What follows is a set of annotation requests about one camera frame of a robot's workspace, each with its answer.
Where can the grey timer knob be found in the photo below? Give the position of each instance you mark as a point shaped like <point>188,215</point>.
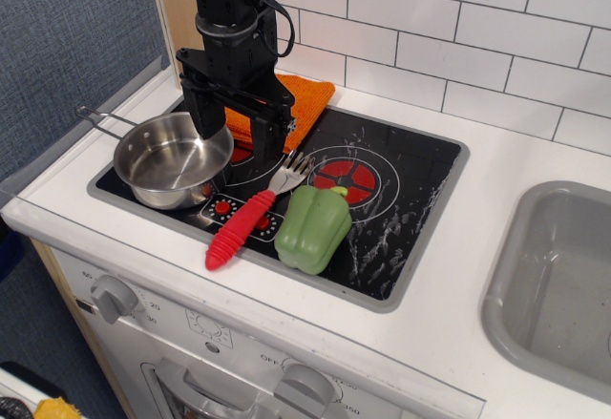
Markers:
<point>113,298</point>

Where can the stainless steel pot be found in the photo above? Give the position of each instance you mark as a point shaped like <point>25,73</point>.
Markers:
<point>164,160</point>

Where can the orange knitted towel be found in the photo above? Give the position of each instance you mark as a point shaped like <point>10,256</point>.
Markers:
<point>311,98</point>

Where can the wooden side panel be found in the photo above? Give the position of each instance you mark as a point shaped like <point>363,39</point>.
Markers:
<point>178,18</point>

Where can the grey oven door handle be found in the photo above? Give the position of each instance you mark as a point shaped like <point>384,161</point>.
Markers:
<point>207,393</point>

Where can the green toy bell pepper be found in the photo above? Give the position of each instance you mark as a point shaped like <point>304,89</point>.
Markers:
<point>315,223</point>

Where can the grey oven knob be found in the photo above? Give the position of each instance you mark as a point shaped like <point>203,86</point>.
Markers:
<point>306,390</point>

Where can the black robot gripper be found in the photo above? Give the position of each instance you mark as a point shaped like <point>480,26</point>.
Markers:
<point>238,73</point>

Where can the grey sink basin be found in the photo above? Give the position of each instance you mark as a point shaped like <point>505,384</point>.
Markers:
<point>547,308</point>

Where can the black toy stovetop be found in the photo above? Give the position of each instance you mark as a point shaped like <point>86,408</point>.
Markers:
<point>398,180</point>

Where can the fork with red handle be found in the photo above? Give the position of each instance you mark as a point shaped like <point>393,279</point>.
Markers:
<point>232,236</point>

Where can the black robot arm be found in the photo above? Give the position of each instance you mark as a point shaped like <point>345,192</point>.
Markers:
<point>227,18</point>

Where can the yellow object bottom left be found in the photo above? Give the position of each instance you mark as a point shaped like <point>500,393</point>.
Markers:
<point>56,408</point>

